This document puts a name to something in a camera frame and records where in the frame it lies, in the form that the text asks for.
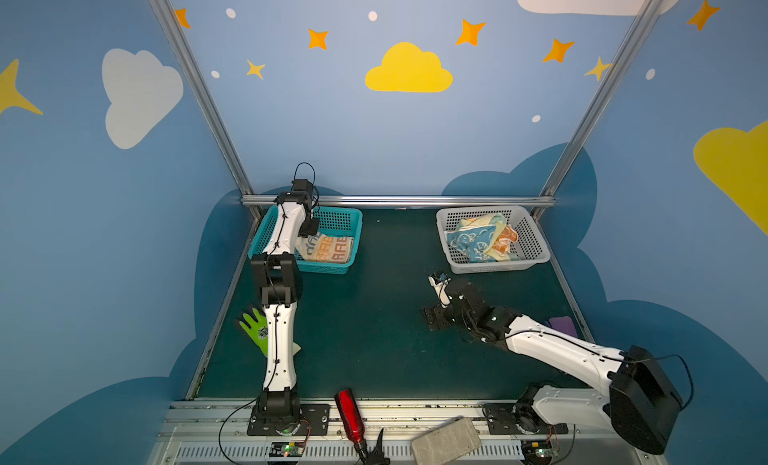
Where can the horizontal aluminium frame bar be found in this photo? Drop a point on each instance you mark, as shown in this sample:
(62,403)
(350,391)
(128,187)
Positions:
(399,202)

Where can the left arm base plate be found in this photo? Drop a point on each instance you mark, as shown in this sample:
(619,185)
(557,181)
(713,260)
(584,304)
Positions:
(312,419)

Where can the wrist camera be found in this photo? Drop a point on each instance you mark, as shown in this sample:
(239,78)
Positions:
(439,282)
(302,186)

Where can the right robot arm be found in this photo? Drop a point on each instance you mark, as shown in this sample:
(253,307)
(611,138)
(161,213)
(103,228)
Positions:
(626,391)

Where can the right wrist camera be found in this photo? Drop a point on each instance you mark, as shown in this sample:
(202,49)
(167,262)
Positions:
(439,282)

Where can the grey sponge block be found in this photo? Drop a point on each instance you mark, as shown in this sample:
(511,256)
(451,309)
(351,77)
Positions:
(446,443)

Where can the cream RABBIT lettered towel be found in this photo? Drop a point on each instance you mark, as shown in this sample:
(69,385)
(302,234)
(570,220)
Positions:
(322,248)

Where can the red metal bottle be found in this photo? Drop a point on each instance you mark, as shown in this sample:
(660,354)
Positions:
(350,416)

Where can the right green circuit board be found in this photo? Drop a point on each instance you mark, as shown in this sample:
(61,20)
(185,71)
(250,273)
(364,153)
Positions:
(537,453)

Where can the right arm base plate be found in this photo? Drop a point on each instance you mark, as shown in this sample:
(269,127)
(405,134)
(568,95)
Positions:
(517,418)

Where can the aluminium frame post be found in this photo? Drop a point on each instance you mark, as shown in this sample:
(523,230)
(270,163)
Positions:
(174,33)
(638,32)

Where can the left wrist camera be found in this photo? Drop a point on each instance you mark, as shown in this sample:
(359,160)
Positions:
(302,186)

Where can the green circuit board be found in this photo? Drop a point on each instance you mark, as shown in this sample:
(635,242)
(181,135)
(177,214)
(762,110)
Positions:
(293,450)
(537,453)

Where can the right aluminium frame post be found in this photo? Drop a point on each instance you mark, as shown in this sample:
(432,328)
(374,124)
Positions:
(638,32)

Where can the purple pad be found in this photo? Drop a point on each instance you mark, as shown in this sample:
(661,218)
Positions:
(565,325)

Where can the orange patterned towel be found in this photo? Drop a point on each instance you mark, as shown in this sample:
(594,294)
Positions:
(502,244)

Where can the yellow-green towel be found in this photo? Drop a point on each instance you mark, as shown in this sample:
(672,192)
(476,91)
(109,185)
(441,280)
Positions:
(491,219)

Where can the black clamp tool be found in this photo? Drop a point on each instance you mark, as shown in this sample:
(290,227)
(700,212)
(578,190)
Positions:
(374,456)

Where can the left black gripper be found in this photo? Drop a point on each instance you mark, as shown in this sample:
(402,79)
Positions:
(308,228)

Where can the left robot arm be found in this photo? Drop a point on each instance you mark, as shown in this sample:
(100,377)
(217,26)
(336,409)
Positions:
(280,287)

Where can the green rubber glove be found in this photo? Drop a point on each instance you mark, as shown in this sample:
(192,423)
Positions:
(255,325)

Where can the left green circuit board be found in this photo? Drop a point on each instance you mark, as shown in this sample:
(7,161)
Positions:
(293,450)

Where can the left aluminium frame post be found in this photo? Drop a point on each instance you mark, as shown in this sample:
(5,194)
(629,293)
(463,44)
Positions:
(174,33)

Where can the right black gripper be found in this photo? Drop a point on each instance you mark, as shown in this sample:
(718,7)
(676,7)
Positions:
(442,309)

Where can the blue bunny pattern towel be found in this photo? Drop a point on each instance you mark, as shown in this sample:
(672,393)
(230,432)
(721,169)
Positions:
(474,243)

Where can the white plastic basket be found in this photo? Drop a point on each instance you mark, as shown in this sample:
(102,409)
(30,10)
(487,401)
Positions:
(530,249)

